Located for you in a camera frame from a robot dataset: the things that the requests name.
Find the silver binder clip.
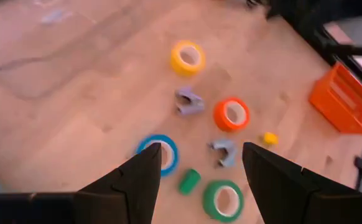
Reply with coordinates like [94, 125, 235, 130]
[208, 138, 238, 168]
[174, 86, 205, 116]

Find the orange tape roll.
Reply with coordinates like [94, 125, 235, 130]
[213, 96, 251, 133]

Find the blue tape roll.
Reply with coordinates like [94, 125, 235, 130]
[136, 134, 180, 178]

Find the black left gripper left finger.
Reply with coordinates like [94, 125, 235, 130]
[75, 142, 162, 224]

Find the green tape roll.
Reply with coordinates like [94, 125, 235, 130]
[202, 179, 245, 223]

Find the yellow tape roll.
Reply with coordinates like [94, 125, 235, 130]
[170, 39, 207, 78]

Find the orange plastic basket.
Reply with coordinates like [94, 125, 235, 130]
[309, 61, 362, 136]

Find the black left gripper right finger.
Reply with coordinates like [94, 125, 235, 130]
[241, 142, 362, 224]

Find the small green cylinder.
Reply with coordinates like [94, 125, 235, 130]
[178, 168, 202, 196]

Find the yellow mini stapler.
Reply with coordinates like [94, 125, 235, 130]
[262, 131, 279, 146]

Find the black table frame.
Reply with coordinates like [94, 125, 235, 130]
[244, 0, 362, 100]

